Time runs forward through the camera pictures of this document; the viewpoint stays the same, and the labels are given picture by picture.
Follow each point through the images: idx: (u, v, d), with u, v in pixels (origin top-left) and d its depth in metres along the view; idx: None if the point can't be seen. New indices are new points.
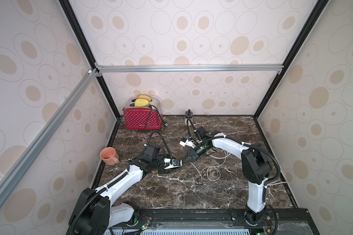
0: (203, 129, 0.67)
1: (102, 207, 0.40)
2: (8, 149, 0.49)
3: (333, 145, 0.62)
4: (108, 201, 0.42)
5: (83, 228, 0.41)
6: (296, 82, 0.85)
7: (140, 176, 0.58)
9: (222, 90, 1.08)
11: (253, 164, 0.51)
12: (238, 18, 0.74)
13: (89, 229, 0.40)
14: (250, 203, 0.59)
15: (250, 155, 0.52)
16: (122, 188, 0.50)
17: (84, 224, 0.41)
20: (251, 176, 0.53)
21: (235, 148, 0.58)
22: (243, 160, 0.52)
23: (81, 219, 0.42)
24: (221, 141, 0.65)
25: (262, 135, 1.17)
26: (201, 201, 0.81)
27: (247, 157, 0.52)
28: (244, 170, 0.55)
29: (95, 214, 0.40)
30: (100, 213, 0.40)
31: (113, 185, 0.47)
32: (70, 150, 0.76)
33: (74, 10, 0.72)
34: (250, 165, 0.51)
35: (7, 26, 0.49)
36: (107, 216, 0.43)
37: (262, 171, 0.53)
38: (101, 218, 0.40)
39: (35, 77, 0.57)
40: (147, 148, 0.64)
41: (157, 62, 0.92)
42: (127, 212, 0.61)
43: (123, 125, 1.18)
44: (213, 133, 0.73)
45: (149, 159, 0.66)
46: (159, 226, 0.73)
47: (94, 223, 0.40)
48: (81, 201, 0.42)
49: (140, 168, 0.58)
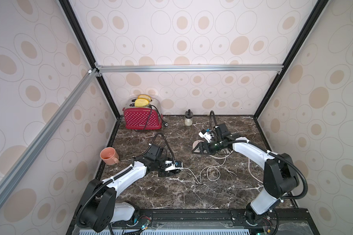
0: (225, 128, 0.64)
1: (109, 198, 0.41)
2: (8, 149, 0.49)
3: (333, 145, 0.62)
4: (114, 193, 0.42)
5: (88, 219, 0.41)
6: (296, 82, 0.85)
7: (144, 173, 0.59)
9: (223, 90, 1.08)
11: (276, 176, 0.46)
12: (238, 18, 0.74)
13: (94, 220, 0.41)
14: (253, 204, 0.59)
15: (275, 166, 0.47)
16: (127, 183, 0.51)
17: (89, 217, 0.41)
20: (273, 188, 0.48)
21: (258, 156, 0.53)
22: (267, 171, 0.48)
23: (86, 209, 0.43)
24: (242, 145, 0.61)
25: (262, 134, 1.18)
26: (201, 201, 0.81)
27: (271, 168, 0.47)
28: (265, 181, 0.50)
29: (101, 204, 0.41)
30: (106, 203, 0.41)
31: (118, 178, 0.49)
32: (70, 150, 0.76)
33: (74, 10, 0.72)
34: (273, 176, 0.46)
35: (6, 26, 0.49)
36: (112, 207, 0.44)
37: (285, 185, 0.47)
38: (106, 209, 0.41)
39: (35, 77, 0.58)
40: (152, 148, 0.69)
41: (157, 62, 0.92)
42: (128, 211, 0.61)
43: (123, 125, 1.18)
44: (234, 136, 0.68)
45: (154, 157, 0.68)
46: (159, 226, 0.73)
47: (100, 213, 0.41)
48: (88, 191, 0.43)
49: (144, 164, 0.59)
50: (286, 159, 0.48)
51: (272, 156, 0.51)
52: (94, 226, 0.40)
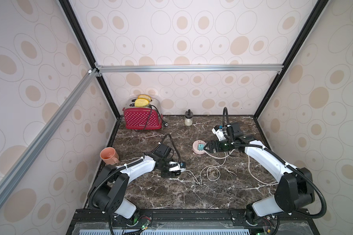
0: (237, 128, 0.68)
1: (122, 182, 0.44)
2: (8, 149, 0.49)
3: (333, 145, 0.62)
4: (127, 178, 0.45)
5: (100, 199, 0.44)
6: (296, 82, 0.85)
7: (152, 167, 0.62)
9: (223, 90, 1.08)
11: (293, 192, 0.42)
12: (238, 18, 0.74)
13: (106, 202, 0.43)
14: (255, 206, 0.66)
15: (293, 182, 0.43)
16: (137, 174, 0.54)
17: (101, 199, 0.44)
20: (287, 202, 0.45)
21: (273, 166, 0.49)
22: (283, 184, 0.44)
23: (99, 191, 0.45)
24: (256, 151, 0.56)
25: (262, 134, 1.18)
26: (201, 201, 0.81)
27: (289, 183, 0.42)
28: (278, 194, 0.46)
29: (114, 187, 0.44)
30: (118, 188, 0.44)
31: (130, 167, 0.51)
32: (70, 150, 0.76)
33: (74, 10, 0.72)
34: (289, 192, 0.43)
35: (7, 26, 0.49)
36: (123, 192, 0.46)
37: (300, 201, 0.43)
38: (118, 193, 0.44)
39: (35, 77, 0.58)
40: (160, 146, 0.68)
41: (157, 62, 0.92)
42: (130, 207, 0.62)
43: (123, 125, 1.18)
44: (247, 138, 0.63)
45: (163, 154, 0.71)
46: (159, 226, 0.73)
47: (112, 197, 0.43)
48: (102, 175, 0.46)
49: (153, 159, 0.62)
50: (305, 175, 0.44)
51: (290, 170, 0.46)
52: (106, 208, 0.43)
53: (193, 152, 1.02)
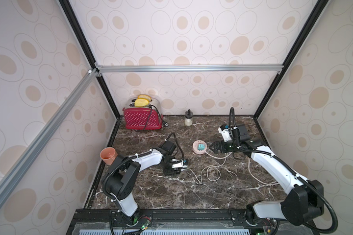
0: (244, 130, 0.64)
1: (134, 169, 0.47)
2: (8, 149, 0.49)
3: (333, 145, 0.62)
4: (139, 166, 0.48)
5: (113, 185, 0.47)
6: (296, 82, 0.85)
7: (160, 160, 0.65)
9: (223, 90, 1.08)
11: (303, 206, 0.40)
12: (238, 18, 0.74)
13: (118, 188, 0.46)
14: (256, 206, 0.66)
15: (303, 196, 0.40)
16: (145, 165, 0.56)
17: (114, 185, 0.47)
20: (295, 215, 0.43)
21: (282, 176, 0.47)
22: (292, 197, 0.43)
23: (112, 178, 0.48)
24: (263, 157, 0.53)
25: (262, 134, 1.18)
26: (201, 201, 0.81)
27: (299, 197, 0.40)
28: (286, 205, 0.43)
29: (127, 174, 0.47)
30: (131, 174, 0.47)
31: (141, 157, 0.54)
32: (70, 150, 0.76)
33: (74, 10, 0.72)
34: (299, 206, 0.41)
35: (7, 26, 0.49)
36: (135, 179, 0.49)
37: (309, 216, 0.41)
38: (131, 179, 0.47)
39: (35, 77, 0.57)
40: (166, 142, 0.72)
41: (157, 62, 0.92)
42: (132, 204, 0.62)
43: (123, 125, 1.18)
44: (255, 143, 0.59)
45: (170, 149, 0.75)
46: (159, 226, 0.73)
47: (125, 183, 0.46)
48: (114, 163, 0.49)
49: (161, 152, 0.65)
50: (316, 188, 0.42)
51: (301, 182, 0.44)
52: (118, 194, 0.46)
53: (193, 152, 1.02)
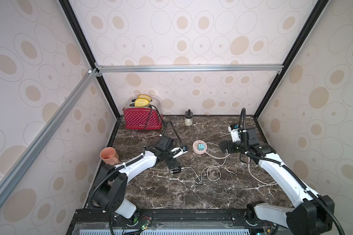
0: (253, 134, 0.61)
1: (120, 181, 0.43)
2: (8, 149, 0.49)
3: (333, 145, 0.62)
4: (126, 178, 0.44)
5: (101, 199, 0.44)
6: (296, 82, 0.85)
7: (153, 163, 0.61)
9: (223, 90, 1.08)
11: (311, 223, 0.39)
12: (238, 18, 0.74)
13: (106, 202, 0.43)
14: (256, 208, 0.66)
15: (312, 212, 0.39)
16: (138, 170, 0.53)
17: (102, 199, 0.44)
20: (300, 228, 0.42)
21: (289, 186, 0.46)
22: (299, 211, 0.41)
23: (99, 192, 0.45)
24: (271, 165, 0.51)
25: (262, 134, 1.18)
26: (201, 201, 0.81)
27: (307, 212, 0.39)
28: (291, 218, 0.46)
29: (113, 187, 0.43)
30: (117, 187, 0.43)
31: (130, 165, 0.50)
32: (70, 150, 0.76)
33: (74, 10, 0.72)
34: (306, 222, 0.40)
35: (7, 26, 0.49)
36: (123, 191, 0.46)
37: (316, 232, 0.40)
38: (118, 193, 0.43)
39: (35, 77, 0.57)
40: (163, 139, 0.69)
41: (157, 62, 0.92)
42: (130, 207, 0.61)
43: (123, 125, 1.18)
44: (264, 149, 0.57)
45: (165, 146, 0.69)
46: (159, 226, 0.73)
47: (112, 197, 0.43)
48: (101, 175, 0.45)
49: (154, 154, 0.60)
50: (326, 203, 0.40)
51: (311, 197, 0.42)
52: (107, 207, 0.43)
53: (193, 152, 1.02)
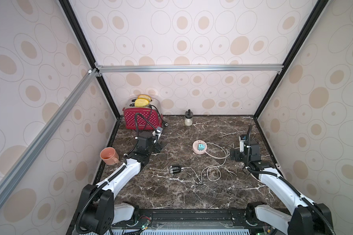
0: (256, 150, 0.64)
1: (106, 199, 0.41)
2: (8, 149, 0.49)
3: (333, 145, 0.62)
4: (112, 194, 0.42)
5: (90, 223, 0.41)
6: (296, 82, 0.85)
7: (138, 169, 0.59)
9: (223, 90, 1.08)
11: (306, 228, 0.39)
12: (238, 18, 0.74)
13: (96, 223, 0.41)
14: (257, 209, 0.65)
15: (306, 217, 0.40)
16: (123, 181, 0.50)
17: (90, 221, 0.41)
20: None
21: (287, 196, 0.48)
22: (296, 218, 0.42)
23: (87, 215, 0.42)
24: (269, 177, 0.55)
25: (262, 134, 1.18)
26: (201, 201, 0.81)
27: (302, 217, 0.40)
28: (292, 227, 0.46)
29: (100, 207, 0.41)
30: (104, 204, 0.41)
31: (113, 179, 0.48)
32: (70, 150, 0.76)
33: (74, 10, 0.72)
34: (302, 227, 0.41)
35: (7, 26, 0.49)
36: (112, 208, 0.43)
37: None
38: (106, 210, 0.41)
39: (35, 77, 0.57)
40: (138, 141, 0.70)
41: (157, 62, 0.92)
42: (127, 209, 0.60)
43: (123, 125, 1.18)
44: (263, 164, 0.61)
45: (144, 145, 0.64)
46: (159, 226, 0.73)
47: (101, 216, 0.40)
48: (84, 197, 0.42)
49: (137, 161, 0.58)
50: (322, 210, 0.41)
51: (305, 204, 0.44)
52: (96, 229, 0.40)
53: (193, 152, 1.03)
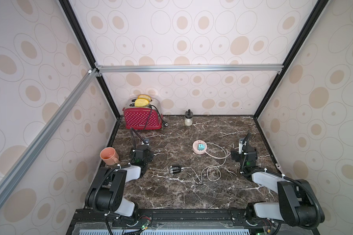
0: (252, 156, 0.69)
1: (121, 174, 0.48)
2: (8, 149, 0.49)
3: (333, 145, 0.62)
4: (125, 172, 0.48)
5: (102, 201, 0.43)
6: (296, 82, 0.85)
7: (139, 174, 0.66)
9: (223, 90, 1.08)
11: (290, 198, 0.44)
12: (238, 18, 0.74)
13: (109, 199, 0.44)
14: (256, 206, 0.66)
15: (288, 188, 0.46)
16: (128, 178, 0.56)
17: (103, 200, 0.44)
20: (289, 213, 0.45)
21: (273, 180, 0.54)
22: (281, 192, 0.47)
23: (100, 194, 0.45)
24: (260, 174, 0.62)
25: (262, 134, 1.18)
26: (201, 201, 0.81)
27: (284, 188, 0.46)
28: (282, 206, 0.47)
29: (114, 182, 0.46)
30: (119, 178, 0.47)
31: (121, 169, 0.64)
32: (70, 150, 0.76)
33: (74, 10, 0.72)
34: (287, 199, 0.45)
35: (7, 26, 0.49)
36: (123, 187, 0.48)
37: (302, 212, 0.43)
38: (120, 185, 0.46)
39: (35, 77, 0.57)
40: (136, 153, 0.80)
41: (157, 62, 0.92)
42: (128, 205, 0.61)
43: (123, 125, 1.18)
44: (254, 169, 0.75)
45: (141, 156, 0.73)
46: (159, 226, 0.73)
47: (115, 190, 0.45)
48: (100, 177, 0.47)
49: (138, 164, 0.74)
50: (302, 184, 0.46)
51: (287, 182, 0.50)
52: (109, 207, 0.43)
53: (193, 152, 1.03)
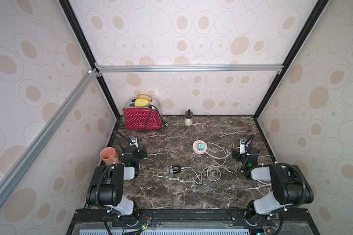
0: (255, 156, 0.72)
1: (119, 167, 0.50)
2: (8, 149, 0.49)
3: (333, 145, 0.62)
4: (122, 166, 0.50)
5: (104, 197, 0.44)
6: (296, 82, 0.85)
7: (133, 175, 0.67)
9: (223, 90, 1.08)
11: (280, 176, 0.49)
12: (238, 18, 0.74)
13: (112, 192, 0.45)
14: (256, 202, 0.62)
15: (278, 168, 0.51)
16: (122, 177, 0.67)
17: (105, 196, 0.44)
20: (280, 190, 0.48)
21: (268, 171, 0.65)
22: (273, 173, 0.51)
23: (101, 190, 0.45)
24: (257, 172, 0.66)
25: (262, 134, 1.18)
26: (201, 201, 0.81)
27: (274, 166, 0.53)
28: (275, 187, 0.50)
29: (114, 176, 0.48)
30: (118, 172, 0.49)
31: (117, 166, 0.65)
32: (70, 150, 0.76)
33: (74, 10, 0.72)
34: (277, 176, 0.49)
35: (7, 26, 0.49)
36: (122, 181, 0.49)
37: (290, 187, 0.47)
38: (120, 178, 0.48)
39: (35, 77, 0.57)
40: (126, 155, 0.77)
41: (157, 62, 0.92)
42: (128, 202, 0.62)
43: (123, 125, 1.18)
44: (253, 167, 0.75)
45: (132, 158, 0.73)
46: (159, 226, 0.73)
47: (116, 183, 0.47)
48: (97, 174, 0.48)
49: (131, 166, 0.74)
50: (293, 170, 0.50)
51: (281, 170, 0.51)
52: (113, 200, 0.45)
53: (193, 152, 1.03)
